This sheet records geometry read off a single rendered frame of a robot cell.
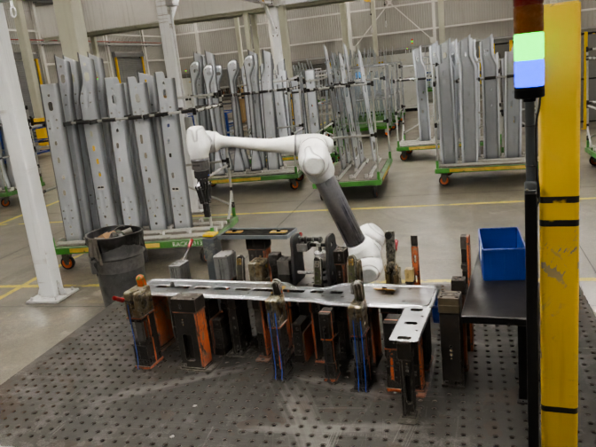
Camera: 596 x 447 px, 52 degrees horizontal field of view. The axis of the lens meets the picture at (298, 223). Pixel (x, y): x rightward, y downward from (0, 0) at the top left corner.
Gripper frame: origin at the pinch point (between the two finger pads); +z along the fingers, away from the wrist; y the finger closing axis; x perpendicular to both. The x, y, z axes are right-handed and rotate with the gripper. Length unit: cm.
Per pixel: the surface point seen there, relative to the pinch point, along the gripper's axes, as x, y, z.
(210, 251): 1.1, 3.7, 20.4
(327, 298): 74, 41, 27
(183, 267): -6.5, 18.5, 23.8
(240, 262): 26.4, 21.2, 19.8
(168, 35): -324, -512, -122
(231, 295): 31, 42, 27
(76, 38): -487, -518, -134
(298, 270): 52, 16, 25
